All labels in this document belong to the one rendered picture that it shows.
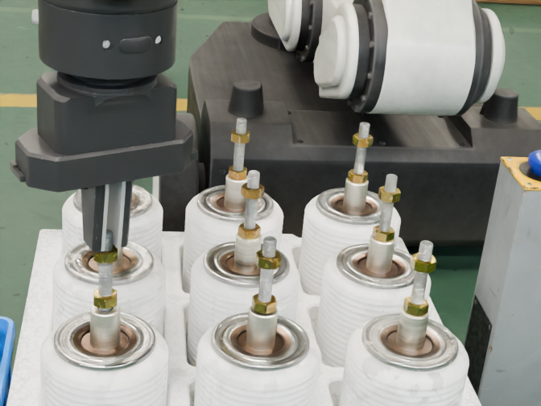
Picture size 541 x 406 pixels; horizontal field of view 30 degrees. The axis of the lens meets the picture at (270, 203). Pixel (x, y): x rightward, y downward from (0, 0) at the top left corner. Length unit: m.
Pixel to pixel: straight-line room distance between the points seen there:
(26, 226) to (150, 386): 0.74
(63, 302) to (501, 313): 0.42
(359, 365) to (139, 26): 0.32
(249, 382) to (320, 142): 0.61
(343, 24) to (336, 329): 0.41
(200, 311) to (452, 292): 0.59
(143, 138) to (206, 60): 0.98
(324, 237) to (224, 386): 0.27
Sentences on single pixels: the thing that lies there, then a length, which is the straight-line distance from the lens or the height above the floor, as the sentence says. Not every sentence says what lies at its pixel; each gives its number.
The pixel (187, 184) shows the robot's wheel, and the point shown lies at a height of 0.14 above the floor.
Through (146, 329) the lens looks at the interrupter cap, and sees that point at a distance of 0.78.
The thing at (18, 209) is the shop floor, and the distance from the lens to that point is 1.52.
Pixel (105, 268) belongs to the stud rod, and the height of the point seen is 0.32.
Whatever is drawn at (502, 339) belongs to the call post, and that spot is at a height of 0.15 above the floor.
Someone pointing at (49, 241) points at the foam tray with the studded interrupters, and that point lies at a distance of 1.06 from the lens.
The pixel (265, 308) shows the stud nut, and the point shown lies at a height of 0.29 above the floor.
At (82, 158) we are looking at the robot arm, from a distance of 0.66.
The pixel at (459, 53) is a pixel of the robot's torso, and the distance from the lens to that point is 1.16.
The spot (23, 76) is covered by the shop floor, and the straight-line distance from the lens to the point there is 2.05.
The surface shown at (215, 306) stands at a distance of 0.86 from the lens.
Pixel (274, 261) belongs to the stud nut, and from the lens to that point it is 0.74.
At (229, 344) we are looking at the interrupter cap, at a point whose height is 0.25.
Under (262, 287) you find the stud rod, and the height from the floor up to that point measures 0.30.
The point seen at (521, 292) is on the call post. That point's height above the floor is 0.20.
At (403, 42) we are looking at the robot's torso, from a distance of 1.14.
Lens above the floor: 0.69
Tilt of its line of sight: 26 degrees down
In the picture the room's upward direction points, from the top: 5 degrees clockwise
